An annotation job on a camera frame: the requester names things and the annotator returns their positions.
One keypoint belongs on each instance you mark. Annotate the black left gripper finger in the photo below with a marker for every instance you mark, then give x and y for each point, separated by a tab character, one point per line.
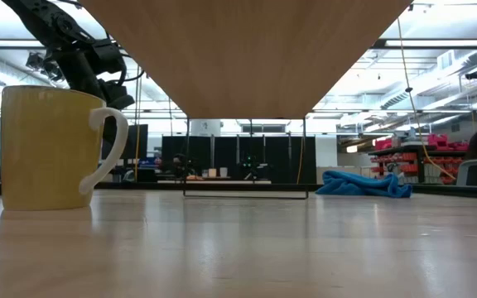
118	96
85	87

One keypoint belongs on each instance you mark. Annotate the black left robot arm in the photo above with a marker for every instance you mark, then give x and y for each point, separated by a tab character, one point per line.
39	16

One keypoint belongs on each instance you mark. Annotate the wooden shelf with black legs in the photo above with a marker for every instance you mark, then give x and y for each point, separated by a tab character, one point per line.
242	58

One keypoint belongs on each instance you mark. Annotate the black computer monitor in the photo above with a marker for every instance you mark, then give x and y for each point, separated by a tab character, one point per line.
135	142

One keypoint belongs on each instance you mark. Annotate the small white container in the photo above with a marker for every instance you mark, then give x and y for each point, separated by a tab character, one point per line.
223	172
212	172

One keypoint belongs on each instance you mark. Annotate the light wooden table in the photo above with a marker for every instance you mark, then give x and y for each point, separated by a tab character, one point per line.
222	181

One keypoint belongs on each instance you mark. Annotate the black robot with green light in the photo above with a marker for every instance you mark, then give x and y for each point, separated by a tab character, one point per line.
249	165

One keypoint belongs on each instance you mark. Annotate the blue cloth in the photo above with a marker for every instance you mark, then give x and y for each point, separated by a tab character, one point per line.
354	184

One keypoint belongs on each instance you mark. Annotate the rack with red bins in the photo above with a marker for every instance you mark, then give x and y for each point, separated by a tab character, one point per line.
408	157

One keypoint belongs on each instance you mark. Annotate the black ceiling fixture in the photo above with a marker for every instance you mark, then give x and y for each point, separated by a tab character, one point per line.
475	74

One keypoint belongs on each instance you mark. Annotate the black ceiling camera mount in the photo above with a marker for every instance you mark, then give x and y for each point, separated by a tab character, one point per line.
35	61

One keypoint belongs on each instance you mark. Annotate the black partition wall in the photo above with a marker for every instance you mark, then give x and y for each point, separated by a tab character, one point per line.
222	153

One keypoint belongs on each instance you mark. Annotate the black metal table frame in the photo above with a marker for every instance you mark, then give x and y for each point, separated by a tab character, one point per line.
449	189

